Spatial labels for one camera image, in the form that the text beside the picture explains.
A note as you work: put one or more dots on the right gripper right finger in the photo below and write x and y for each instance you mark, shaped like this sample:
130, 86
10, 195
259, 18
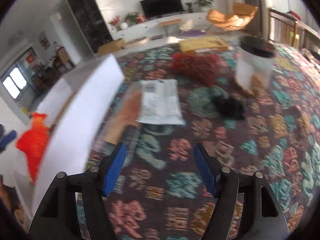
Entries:
261, 217

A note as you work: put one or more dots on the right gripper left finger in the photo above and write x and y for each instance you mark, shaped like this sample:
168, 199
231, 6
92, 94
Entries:
57, 218

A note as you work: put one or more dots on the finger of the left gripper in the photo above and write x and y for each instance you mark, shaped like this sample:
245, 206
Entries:
6, 139

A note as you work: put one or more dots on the orange fish plush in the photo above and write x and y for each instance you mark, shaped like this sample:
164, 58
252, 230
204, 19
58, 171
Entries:
33, 143

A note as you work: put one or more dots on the white snack packet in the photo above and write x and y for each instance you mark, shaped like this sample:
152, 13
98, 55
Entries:
160, 103

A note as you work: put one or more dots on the red mesh pouch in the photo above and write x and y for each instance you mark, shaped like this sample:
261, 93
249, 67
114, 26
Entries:
200, 68

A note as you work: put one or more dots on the white cardboard box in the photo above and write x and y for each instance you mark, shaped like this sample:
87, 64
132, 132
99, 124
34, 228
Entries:
76, 105

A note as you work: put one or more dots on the colourful woven tablecloth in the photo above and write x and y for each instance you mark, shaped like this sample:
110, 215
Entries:
160, 194

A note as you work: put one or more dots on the black hair claw clip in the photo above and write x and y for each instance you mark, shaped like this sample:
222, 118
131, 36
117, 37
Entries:
229, 107

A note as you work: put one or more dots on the phone case package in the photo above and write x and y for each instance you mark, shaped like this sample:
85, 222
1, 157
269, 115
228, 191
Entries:
121, 117

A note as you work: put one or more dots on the clear jar black lid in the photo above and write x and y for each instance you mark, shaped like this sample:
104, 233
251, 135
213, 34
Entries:
254, 64

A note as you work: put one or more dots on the brown cardboard box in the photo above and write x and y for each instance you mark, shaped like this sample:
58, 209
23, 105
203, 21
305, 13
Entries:
111, 47

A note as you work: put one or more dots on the red flower vase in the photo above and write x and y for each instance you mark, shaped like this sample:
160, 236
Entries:
113, 22

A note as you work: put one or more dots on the dark display cabinet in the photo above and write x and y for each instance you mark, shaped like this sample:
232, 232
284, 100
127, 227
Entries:
91, 23

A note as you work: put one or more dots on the leafy plant red pot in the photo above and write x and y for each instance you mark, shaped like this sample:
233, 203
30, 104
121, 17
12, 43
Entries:
134, 18

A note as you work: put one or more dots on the yellow flat gift box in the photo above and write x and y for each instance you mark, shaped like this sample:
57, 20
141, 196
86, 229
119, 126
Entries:
212, 43

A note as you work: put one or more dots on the small wooden bench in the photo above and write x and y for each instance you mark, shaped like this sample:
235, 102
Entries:
167, 24

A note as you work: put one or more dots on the purple round mat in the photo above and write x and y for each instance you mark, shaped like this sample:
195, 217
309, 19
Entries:
193, 33

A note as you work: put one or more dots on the orange rocking lounge chair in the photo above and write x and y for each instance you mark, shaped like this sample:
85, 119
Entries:
240, 17

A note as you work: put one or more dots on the black flat television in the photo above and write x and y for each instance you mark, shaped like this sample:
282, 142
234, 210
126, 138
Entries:
159, 8

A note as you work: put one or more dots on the small potted plant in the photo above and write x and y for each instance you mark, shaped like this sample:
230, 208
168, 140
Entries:
189, 7

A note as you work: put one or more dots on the green potted plant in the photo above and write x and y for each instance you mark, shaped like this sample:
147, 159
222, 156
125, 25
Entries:
204, 5

